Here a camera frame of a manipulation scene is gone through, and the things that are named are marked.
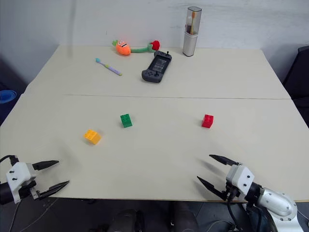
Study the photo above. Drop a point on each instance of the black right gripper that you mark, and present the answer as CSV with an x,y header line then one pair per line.
x,y
232,192

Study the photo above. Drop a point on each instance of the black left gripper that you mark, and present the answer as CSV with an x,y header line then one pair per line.
x,y
26,189

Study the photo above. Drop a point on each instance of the red toy brick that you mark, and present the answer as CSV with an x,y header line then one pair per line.
x,y
207,120

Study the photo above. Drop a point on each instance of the yellow toy brick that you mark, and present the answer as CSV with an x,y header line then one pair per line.
x,y
92,136

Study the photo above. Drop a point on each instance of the blue stacked bowls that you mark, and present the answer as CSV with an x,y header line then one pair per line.
x,y
7,96

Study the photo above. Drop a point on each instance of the green toy brick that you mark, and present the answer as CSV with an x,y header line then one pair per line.
x,y
126,120

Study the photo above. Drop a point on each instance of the black chair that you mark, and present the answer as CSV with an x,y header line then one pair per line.
x,y
298,79

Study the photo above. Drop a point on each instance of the grey handheld game controller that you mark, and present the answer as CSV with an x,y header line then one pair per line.
x,y
157,66

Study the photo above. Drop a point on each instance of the purple toothbrush with teal head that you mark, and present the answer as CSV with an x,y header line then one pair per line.
x,y
108,66

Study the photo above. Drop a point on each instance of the grey clear-lid toothbrush case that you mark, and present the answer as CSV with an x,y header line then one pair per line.
x,y
190,43

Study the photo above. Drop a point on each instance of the red rose plush green stem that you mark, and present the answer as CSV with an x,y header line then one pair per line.
x,y
155,45

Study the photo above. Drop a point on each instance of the orange carrot plush toy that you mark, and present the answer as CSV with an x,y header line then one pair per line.
x,y
123,48

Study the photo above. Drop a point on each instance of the orange toothbrush inside case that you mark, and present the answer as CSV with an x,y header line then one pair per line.
x,y
192,23

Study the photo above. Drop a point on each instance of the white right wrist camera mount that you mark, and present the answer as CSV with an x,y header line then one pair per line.
x,y
242,177

